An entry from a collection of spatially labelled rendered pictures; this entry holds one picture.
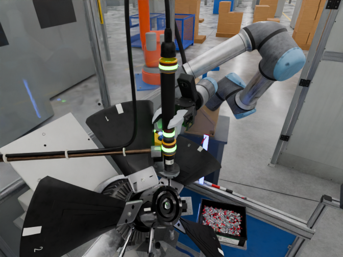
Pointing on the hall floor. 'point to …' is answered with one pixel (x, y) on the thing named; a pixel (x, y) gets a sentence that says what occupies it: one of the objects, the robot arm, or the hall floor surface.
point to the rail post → (298, 247)
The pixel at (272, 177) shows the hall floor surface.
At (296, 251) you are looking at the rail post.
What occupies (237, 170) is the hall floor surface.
